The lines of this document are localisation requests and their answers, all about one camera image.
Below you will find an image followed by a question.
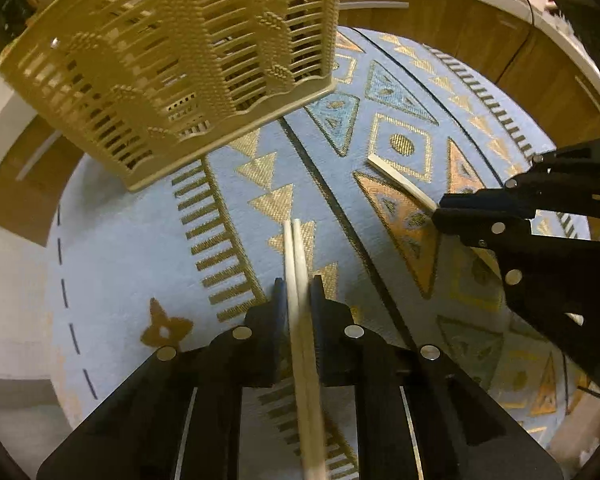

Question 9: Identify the blue patterned table mat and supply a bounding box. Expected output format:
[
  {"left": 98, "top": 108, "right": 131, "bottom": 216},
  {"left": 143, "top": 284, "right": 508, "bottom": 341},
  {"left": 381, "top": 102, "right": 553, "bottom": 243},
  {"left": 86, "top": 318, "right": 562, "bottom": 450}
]
[{"left": 47, "top": 28, "right": 590, "bottom": 479}]

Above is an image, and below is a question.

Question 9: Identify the silver drawer handle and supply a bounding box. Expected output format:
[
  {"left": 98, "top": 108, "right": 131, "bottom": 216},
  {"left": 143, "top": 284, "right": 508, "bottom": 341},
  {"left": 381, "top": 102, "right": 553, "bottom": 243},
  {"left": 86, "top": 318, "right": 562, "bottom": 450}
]
[{"left": 339, "top": 0, "right": 410, "bottom": 11}]

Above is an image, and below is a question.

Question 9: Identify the single wooden chopstick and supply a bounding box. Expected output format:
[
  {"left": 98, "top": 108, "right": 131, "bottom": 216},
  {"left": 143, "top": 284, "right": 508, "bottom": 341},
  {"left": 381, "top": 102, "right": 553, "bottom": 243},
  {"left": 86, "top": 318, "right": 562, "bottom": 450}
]
[{"left": 367, "top": 153, "right": 502, "bottom": 276}]

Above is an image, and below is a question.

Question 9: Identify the silver handle left drawer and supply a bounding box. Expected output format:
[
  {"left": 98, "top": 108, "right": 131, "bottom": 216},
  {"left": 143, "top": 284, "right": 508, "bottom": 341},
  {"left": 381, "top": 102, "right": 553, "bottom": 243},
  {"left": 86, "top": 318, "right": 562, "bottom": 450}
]
[{"left": 15, "top": 130, "right": 61, "bottom": 182}]

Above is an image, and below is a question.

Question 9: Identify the beige plastic utensil basket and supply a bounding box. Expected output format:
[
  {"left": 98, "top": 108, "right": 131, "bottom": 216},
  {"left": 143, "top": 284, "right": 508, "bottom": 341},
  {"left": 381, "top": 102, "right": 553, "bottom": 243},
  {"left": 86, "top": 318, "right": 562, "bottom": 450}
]
[{"left": 0, "top": 0, "right": 340, "bottom": 191}]

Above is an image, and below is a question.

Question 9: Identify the wooden chopstick pair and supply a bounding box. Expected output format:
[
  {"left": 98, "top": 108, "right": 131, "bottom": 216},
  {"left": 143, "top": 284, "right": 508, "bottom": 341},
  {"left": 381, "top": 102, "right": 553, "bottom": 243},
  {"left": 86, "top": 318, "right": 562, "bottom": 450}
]
[
  {"left": 290, "top": 219, "right": 328, "bottom": 479},
  {"left": 283, "top": 220, "right": 313, "bottom": 479}
]

